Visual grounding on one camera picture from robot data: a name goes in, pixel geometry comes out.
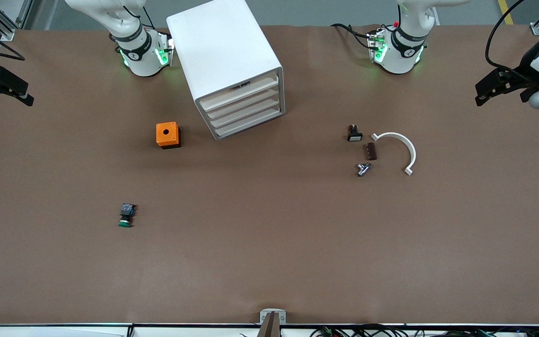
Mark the green push button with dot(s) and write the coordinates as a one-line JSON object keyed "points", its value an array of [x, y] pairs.
{"points": [[126, 213]]}

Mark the white plastic drawer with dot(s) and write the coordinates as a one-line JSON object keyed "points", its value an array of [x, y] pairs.
{"points": [[260, 93], [260, 104], [260, 116]]}

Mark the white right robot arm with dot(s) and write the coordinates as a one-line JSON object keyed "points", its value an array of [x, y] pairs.
{"points": [[143, 61]]}

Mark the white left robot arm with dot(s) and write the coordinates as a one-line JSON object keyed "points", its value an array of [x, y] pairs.
{"points": [[398, 58]]}

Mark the black white square push button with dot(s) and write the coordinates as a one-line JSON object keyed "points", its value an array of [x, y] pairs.
{"points": [[354, 136]]}

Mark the white drawer cabinet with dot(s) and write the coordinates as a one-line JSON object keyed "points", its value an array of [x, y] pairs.
{"points": [[218, 42]]}

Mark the white drawer with dark slot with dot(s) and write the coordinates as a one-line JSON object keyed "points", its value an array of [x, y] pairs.
{"points": [[260, 81]]}

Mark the white semicircular clamp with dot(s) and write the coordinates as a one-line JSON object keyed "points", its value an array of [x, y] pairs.
{"points": [[396, 135]]}

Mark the brown rectangular block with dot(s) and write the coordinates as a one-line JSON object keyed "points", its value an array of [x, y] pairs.
{"points": [[371, 151]]}

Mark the orange box with hole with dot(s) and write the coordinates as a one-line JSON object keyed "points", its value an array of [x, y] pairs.
{"points": [[161, 136]]}

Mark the silver metal fitting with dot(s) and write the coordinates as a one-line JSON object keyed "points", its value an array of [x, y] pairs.
{"points": [[363, 169]]}

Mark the dark metal bar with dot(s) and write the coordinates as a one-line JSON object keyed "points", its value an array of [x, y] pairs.
{"points": [[269, 328]]}

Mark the grey mount bracket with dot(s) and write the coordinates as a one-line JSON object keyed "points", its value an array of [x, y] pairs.
{"points": [[265, 316]]}

